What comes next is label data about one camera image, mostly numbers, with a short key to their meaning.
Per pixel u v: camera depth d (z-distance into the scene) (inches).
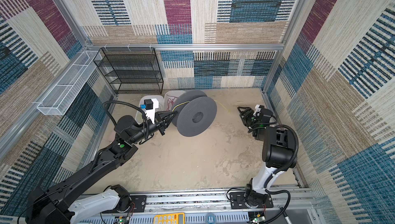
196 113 25.0
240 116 37.9
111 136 22.7
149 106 21.7
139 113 21.8
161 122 22.9
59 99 28.2
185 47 70.3
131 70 42.8
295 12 31.7
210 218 27.6
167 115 24.5
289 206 27.4
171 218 27.0
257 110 35.0
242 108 35.5
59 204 15.6
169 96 44.0
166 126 25.0
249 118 33.6
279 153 19.6
